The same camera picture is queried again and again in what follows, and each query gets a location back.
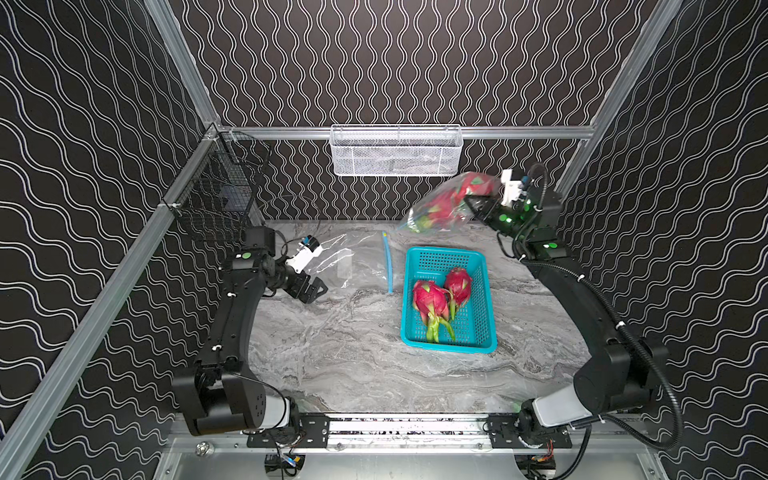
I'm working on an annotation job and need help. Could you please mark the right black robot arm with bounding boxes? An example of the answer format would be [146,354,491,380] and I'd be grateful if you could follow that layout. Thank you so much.
[464,191,679,436]

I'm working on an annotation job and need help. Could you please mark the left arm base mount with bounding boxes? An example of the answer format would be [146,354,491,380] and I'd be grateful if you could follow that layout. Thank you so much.
[246,413,330,450]

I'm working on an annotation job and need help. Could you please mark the dragon fruit bag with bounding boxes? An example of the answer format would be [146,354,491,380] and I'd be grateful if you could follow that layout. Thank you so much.
[443,267,472,320]
[453,172,500,200]
[411,192,464,233]
[412,280,456,343]

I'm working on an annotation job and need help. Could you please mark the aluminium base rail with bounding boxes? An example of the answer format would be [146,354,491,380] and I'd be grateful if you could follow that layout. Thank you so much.
[167,411,655,457]

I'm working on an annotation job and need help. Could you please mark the zip-top bag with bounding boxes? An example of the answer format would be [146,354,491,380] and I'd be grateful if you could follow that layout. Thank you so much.
[304,230,394,294]
[397,172,501,234]

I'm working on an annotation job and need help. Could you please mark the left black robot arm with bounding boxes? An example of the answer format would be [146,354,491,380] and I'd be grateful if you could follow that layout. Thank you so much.
[172,226,328,436]

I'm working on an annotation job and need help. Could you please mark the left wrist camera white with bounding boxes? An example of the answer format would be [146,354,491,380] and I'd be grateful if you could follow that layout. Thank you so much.
[286,235,323,274]

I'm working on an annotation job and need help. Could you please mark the white mesh wall basket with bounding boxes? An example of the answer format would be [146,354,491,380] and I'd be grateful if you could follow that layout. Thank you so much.
[329,124,464,177]

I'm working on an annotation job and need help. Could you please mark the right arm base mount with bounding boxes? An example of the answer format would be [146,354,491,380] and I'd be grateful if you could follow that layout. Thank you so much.
[482,413,573,449]

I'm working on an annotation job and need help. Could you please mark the teal plastic basket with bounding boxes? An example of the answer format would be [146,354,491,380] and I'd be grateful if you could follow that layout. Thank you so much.
[400,246,497,354]

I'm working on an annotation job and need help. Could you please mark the black wire wall basket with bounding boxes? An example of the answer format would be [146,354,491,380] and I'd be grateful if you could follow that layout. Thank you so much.
[170,130,275,245]

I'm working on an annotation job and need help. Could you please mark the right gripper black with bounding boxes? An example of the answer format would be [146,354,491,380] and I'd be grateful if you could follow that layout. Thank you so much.
[464,193,533,247]

